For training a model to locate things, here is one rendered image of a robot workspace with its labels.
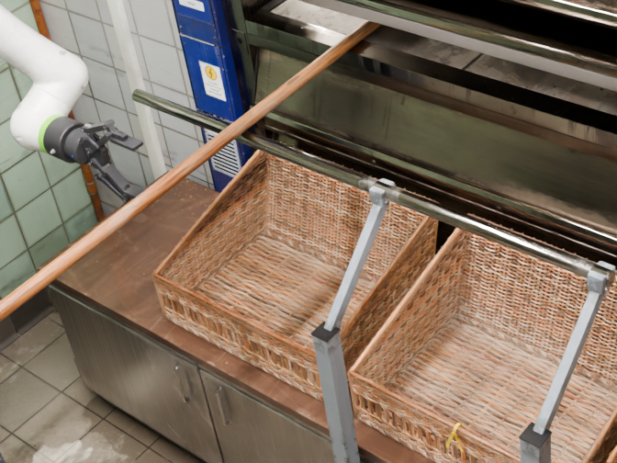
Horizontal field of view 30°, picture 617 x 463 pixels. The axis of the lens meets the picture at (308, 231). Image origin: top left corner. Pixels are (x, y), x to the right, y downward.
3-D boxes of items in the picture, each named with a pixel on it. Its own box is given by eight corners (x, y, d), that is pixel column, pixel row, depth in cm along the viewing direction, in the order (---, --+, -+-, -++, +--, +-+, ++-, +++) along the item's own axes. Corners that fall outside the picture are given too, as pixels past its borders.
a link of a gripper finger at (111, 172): (90, 158, 246) (88, 161, 247) (125, 197, 246) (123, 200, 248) (104, 149, 248) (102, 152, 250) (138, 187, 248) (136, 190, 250)
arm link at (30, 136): (22, 150, 265) (-9, 129, 256) (50, 103, 267) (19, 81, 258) (61, 168, 258) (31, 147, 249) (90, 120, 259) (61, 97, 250)
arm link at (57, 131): (46, 165, 254) (35, 131, 248) (85, 139, 260) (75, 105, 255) (64, 174, 250) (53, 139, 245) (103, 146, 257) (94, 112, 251)
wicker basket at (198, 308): (282, 215, 320) (267, 133, 303) (451, 287, 289) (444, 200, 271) (160, 319, 294) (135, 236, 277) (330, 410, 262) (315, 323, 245)
